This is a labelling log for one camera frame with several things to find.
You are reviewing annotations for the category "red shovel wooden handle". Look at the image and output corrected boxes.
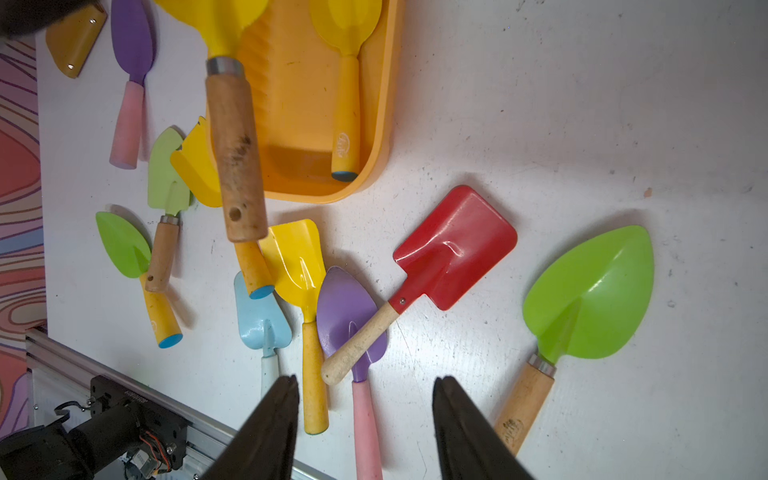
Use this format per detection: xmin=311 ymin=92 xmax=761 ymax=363
xmin=321 ymin=185 xmax=518 ymax=386

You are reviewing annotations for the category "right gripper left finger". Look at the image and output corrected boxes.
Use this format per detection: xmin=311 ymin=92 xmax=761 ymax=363
xmin=203 ymin=376 xmax=300 ymax=480

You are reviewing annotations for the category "light blue trowel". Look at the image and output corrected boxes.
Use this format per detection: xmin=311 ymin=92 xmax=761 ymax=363
xmin=233 ymin=272 xmax=293 ymax=397

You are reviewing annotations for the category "light green trowel wooden handle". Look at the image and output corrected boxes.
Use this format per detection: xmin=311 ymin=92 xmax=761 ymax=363
xmin=145 ymin=126 xmax=191 ymax=293

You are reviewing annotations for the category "green trowel yellow handle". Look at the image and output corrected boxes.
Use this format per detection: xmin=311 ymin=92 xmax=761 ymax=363
xmin=95 ymin=211 xmax=183 ymax=349

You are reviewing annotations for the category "purple trowel pink handle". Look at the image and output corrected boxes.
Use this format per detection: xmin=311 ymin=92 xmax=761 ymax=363
xmin=316 ymin=266 xmax=388 ymax=479
xmin=109 ymin=0 xmax=155 ymax=170

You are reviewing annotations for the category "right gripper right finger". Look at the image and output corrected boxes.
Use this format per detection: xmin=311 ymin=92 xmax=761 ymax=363
xmin=432 ymin=376 xmax=531 ymax=480

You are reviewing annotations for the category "yellow scoop orange handle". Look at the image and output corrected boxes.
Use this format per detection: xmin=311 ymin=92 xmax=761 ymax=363
xmin=171 ymin=117 xmax=275 ymax=299

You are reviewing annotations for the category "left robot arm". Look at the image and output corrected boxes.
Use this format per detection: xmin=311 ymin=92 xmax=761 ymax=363
xmin=1 ymin=401 xmax=141 ymax=479

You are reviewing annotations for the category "purple trowel pink handle front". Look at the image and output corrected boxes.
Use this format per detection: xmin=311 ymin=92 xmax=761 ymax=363
xmin=316 ymin=266 xmax=388 ymax=479

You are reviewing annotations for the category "yellow storage box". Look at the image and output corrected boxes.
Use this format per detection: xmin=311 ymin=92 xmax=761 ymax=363
xmin=237 ymin=1 xmax=405 ymax=204

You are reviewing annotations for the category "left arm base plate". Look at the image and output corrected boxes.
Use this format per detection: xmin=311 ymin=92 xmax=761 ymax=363
xmin=80 ymin=375 xmax=188 ymax=472

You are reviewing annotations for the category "yellow shovel wooden handle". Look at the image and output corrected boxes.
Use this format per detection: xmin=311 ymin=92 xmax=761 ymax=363
xmin=158 ymin=0 xmax=268 ymax=243

